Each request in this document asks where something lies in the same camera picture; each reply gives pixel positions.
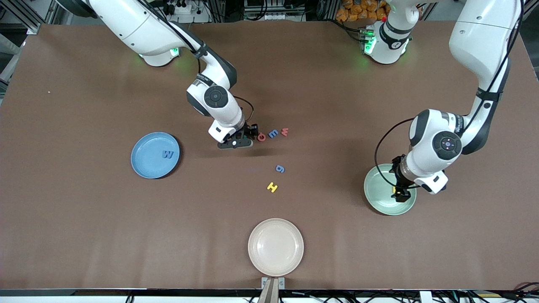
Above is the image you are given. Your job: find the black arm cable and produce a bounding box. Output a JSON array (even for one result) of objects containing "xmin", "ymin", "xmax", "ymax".
[
  {"xmin": 139, "ymin": 0, "xmax": 255, "ymax": 125},
  {"xmin": 374, "ymin": 0, "xmax": 525, "ymax": 189}
]

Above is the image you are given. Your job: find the green plate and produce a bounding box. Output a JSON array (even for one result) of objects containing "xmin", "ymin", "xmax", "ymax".
[{"xmin": 364, "ymin": 164, "xmax": 417, "ymax": 216}]

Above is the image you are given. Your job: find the white power strip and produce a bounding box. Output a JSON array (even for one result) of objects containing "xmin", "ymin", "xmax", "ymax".
[{"xmin": 162, "ymin": 0, "xmax": 199, "ymax": 16}]

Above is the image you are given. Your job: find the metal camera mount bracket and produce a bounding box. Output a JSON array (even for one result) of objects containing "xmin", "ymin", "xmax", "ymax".
[{"xmin": 261, "ymin": 277, "xmax": 285, "ymax": 303}]

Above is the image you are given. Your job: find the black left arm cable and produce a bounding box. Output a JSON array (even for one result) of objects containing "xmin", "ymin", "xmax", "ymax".
[{"xmin": 374, "ymin": 0, "xmax": 525, "ymax": 189}]

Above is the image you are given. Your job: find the blue plate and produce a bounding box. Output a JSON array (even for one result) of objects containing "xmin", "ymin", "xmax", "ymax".
[{"xmin": 131, "ymin": 132, "xmax": 181, "ymax": 179}]

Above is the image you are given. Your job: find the aluminium frame profile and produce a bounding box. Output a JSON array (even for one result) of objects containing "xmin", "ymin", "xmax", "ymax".
[{"xmin": 0, "ymin": 0, "xmax": 57, "ymax": 35}]

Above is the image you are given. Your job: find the beige plate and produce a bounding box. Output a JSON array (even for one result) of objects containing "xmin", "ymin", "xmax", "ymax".
[{"xmin": 248, "ymin": 218, "xmax": 304, "ymax": 277}]

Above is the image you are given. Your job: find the orange snack bag pile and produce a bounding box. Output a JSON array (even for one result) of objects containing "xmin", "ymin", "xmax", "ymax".
[{"xmin": 336, "ymin": 0, "xmax": 390, "ymax": 22}]

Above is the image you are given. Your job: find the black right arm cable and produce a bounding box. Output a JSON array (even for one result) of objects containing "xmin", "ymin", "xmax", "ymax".
[{"xmin": 139, "ymin": 0, "xmax": 255, "ymax": 125}]

